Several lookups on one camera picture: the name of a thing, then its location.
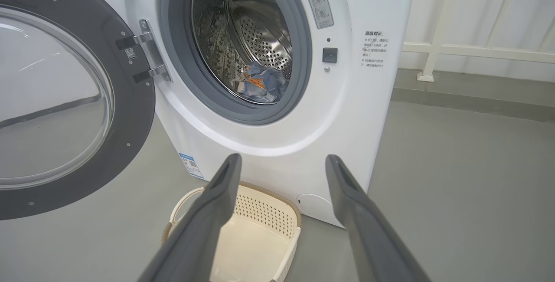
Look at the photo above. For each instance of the blue denim garment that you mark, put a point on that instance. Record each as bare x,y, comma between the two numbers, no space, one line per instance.
256,87

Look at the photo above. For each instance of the blue energy label sticker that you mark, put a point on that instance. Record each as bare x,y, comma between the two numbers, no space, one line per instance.
191,165

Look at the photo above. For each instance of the stainless steel washing machine drum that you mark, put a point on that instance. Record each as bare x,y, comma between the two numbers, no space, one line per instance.
264,43

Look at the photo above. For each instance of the cream plastic laundry basket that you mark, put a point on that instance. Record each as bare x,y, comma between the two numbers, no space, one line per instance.
260,247

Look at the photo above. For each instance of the blue patterned garment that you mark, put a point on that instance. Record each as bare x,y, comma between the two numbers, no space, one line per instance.
277,80

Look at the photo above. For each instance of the white front-load washing machine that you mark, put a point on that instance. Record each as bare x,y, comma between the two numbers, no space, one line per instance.
368,121

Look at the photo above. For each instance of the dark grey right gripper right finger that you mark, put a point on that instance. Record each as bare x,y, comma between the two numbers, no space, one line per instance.
368,230

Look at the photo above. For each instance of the silver door hinge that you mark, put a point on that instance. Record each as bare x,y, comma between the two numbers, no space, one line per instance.
151,52

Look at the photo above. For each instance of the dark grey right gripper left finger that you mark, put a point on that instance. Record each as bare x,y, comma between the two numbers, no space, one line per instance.
204,221

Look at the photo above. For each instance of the washing machine door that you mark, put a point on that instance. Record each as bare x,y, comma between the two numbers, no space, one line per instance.
130,143

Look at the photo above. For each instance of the round white filter cover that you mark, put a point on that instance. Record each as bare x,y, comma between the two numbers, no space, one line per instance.
314,204

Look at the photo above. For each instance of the white metal railing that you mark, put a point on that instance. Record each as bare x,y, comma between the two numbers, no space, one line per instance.
477,51

